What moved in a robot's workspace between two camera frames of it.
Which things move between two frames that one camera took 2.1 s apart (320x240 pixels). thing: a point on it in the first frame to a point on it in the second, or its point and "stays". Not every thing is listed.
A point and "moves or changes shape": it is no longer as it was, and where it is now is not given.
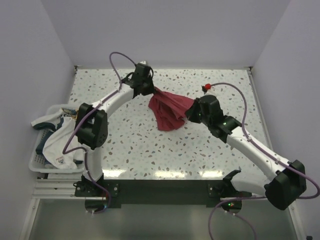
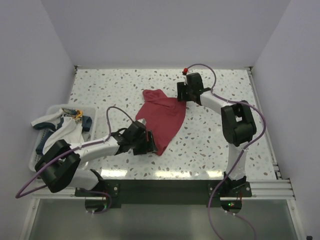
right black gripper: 190,113 to 181,88
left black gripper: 151,89 to 148,146
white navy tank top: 61,147 stays
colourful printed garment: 73,113 stays
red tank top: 169,109 moves or changes shape
